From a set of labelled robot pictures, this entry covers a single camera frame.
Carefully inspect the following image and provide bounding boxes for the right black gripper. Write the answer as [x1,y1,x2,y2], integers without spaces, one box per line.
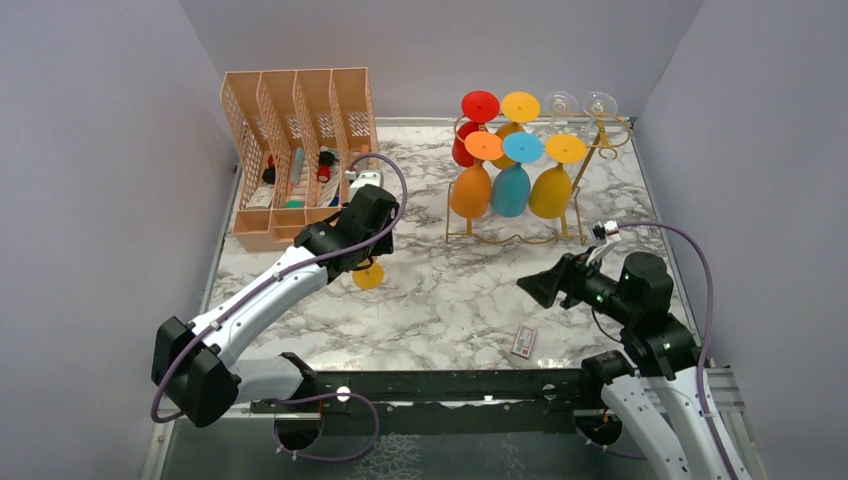
[517,245,638,323]

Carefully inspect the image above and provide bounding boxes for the yellow wine glass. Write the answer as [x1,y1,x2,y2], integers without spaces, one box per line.
[351,259,385,290]
[495,91,541,140]
[528,142,588,219]

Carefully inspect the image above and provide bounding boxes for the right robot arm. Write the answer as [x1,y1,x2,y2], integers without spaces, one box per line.
[517,249,751,479]

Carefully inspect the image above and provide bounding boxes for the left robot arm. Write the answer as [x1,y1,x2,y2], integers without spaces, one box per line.
[150,185,408,428]

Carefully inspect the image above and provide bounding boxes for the blue wine glass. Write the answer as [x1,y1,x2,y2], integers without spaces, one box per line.
[490,132,544,218]

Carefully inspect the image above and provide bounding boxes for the orange wine glass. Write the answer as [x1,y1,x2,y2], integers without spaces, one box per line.
[449,130,503,219]

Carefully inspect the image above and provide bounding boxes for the clear wine glass right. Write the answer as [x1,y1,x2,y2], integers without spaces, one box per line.
[581,91,618,137]

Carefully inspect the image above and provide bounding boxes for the clear wine glass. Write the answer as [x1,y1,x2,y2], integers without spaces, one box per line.
[581,91,618,137]
[532,91,585,167]

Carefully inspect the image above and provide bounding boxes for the clear wine glass left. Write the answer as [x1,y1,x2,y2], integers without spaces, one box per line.
[532,91,585,167]

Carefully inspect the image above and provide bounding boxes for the red wine glass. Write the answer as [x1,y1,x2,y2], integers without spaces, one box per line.
[452,90,500,168]

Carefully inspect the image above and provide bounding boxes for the small red white card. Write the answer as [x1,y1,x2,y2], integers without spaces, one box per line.
[510,325,536,359]

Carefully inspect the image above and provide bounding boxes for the red black marker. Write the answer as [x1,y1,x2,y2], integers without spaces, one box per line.
[316,150,336,183]

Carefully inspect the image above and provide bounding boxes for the peach plastic file organizer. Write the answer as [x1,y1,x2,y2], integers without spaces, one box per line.
[220,67,378,253]

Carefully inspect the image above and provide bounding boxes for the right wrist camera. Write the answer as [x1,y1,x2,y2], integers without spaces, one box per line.
[586,220,621,266]

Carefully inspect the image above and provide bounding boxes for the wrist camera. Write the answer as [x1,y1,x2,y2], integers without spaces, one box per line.
[586,220,621,266]
[345,169,384,201]

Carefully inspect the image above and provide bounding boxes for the gold wire glass rack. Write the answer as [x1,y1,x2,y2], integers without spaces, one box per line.
[444,114,634,245]

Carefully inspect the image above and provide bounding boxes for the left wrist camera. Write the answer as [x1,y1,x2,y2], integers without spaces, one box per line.
[345,169,384,201]

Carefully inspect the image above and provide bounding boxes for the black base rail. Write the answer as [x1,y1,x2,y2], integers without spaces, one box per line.
[222,369,609,436]

